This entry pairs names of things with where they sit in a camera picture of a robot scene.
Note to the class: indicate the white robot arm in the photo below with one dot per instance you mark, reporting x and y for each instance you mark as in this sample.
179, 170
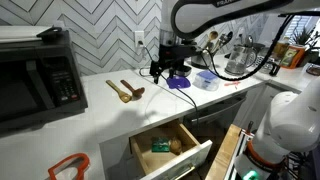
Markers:
291, 123

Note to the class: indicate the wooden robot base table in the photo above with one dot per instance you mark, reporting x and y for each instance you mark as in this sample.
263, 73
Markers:
223, 158

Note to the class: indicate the orange box on counter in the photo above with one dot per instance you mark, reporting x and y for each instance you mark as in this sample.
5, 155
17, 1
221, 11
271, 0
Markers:
292, 56

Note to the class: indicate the brown item in drawer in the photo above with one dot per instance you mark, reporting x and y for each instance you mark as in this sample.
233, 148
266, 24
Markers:
175, 146

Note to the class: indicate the dishwasher with steel handle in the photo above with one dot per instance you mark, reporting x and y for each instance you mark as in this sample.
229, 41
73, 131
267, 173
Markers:
222, 113

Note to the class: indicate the green packet in drawer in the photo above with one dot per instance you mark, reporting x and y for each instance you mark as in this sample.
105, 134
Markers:
160, 144

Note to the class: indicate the utensil holder with utensils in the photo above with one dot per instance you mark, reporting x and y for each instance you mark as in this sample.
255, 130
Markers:
213, 45

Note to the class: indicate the black steel coffee maker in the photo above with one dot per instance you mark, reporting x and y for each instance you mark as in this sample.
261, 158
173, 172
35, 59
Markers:
168, 38

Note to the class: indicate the light wooden spoon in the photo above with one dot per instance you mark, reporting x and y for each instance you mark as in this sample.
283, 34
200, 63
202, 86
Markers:
124, 97

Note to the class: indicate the dark wooden spoon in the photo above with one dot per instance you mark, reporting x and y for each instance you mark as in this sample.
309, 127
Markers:
136, 93

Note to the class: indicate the orange heart cookie cutter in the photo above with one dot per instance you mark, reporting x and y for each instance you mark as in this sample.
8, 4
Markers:
72, 167

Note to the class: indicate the orange white baby spoon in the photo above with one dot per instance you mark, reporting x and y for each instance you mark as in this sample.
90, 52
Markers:
235, 83

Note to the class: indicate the white wall outlet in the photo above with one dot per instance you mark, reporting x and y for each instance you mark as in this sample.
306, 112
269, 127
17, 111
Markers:
139, 38

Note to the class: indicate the glass electric kettle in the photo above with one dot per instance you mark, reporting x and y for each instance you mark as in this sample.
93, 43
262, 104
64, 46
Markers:
240, 59

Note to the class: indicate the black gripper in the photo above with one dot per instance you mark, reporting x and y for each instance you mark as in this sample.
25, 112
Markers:
172, 58

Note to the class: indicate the clear container with blue lid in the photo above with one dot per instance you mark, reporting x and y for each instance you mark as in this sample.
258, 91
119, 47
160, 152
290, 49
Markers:
206, 80

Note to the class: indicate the black microwave oven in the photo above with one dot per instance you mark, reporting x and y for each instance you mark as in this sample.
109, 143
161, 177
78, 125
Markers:
39, 80

